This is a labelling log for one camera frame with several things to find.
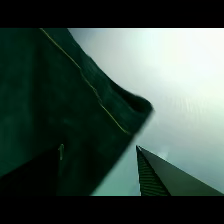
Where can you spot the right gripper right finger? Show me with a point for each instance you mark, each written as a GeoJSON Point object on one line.
{"type": "Point", "coordinates": [166, 180]}

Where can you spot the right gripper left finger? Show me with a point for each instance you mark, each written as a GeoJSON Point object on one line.
{"type": "Point", "coordinates": [30, 180]}

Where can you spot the dark green garment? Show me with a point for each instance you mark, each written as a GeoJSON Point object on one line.
{"type": "Point", "coordinates": [56, 96]}

